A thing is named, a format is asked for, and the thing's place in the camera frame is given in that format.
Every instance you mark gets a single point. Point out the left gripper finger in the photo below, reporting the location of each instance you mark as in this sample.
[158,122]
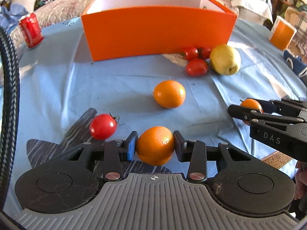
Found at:
[284,107]
[248,114]

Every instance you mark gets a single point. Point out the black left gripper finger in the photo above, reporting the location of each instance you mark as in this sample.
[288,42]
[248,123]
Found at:
[236,180]
[75,177]

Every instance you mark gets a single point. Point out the person's hand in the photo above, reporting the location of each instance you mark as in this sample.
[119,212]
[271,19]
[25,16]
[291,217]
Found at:
[300,180]

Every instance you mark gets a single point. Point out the navy blue cloth item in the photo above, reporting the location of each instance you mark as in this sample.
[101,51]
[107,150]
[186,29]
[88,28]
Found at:
[296,64]

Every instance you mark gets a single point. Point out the yellow green apple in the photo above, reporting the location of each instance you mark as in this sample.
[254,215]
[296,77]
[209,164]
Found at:
[225,60]

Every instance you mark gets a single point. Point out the large red tomato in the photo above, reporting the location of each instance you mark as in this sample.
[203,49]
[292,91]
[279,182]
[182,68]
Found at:
[103,126]

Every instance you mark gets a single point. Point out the front small red tomato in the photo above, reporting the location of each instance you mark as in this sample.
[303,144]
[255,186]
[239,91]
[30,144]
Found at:
[196,68]

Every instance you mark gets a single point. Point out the small red tomato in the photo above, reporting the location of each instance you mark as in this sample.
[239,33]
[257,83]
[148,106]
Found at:
[196,68]
[190,53]
[204,53]

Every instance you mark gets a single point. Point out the small orange box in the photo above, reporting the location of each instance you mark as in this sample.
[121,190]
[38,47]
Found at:
[281,33]

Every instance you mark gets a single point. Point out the right small red tomato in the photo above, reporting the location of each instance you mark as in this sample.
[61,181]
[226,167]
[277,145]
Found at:
[204,53]

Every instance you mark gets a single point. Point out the left small red tomato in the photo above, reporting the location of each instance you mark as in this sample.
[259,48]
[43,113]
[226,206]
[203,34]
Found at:
[190,53]

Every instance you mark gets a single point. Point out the light blue tablecloth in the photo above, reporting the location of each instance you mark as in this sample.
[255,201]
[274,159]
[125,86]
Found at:
[60,81]

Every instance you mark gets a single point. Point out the large orange cardboard box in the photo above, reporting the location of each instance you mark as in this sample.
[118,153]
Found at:
[125,28]

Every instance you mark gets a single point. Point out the red soda can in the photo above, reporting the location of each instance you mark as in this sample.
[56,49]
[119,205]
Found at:
[31,30]

